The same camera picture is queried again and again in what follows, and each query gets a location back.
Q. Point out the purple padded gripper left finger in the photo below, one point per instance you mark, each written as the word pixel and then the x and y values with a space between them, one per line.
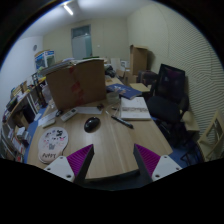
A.
pixel 74 167

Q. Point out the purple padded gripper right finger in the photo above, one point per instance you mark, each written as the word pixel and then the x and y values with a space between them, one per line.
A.
pixel 153 167

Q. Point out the round cartoon mouse pad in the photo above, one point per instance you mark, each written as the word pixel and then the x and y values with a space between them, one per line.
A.
pixel 52 144

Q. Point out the black computer mouse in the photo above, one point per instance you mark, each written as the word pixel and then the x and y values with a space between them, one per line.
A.
pixel 92 124

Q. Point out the white remote control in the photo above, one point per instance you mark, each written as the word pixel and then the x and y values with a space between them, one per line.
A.
pixel 68 115

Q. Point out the black pen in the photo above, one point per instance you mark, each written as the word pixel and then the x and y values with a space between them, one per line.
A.
pixel 122 121

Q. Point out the white closed book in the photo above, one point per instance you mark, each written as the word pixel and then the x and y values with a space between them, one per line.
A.
pixel 134 109

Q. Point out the black office chair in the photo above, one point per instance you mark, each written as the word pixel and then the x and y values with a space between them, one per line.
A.
pixel 168 101

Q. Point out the light wooden chair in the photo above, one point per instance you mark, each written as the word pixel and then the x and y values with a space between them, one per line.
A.
pixel 211 142

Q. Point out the blue book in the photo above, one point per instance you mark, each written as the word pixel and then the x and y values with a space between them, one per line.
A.
pixel 124 91

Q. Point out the wooden bookshelf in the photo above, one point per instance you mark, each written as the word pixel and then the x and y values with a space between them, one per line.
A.
pixel 20 113

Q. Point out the large brown cardboard box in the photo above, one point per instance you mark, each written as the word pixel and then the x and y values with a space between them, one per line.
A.
pixel 77 84

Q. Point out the blue white display box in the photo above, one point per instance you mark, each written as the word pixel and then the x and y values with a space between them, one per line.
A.
pixel 44 59

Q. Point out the tall cardboard box background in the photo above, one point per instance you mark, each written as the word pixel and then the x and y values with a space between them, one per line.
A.
pixel 138 58

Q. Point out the grey door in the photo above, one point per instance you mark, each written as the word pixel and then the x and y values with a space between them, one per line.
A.
pixel 81 42

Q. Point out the ceiling fluorescent light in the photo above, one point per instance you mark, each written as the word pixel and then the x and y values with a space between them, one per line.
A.
pixel 68 9

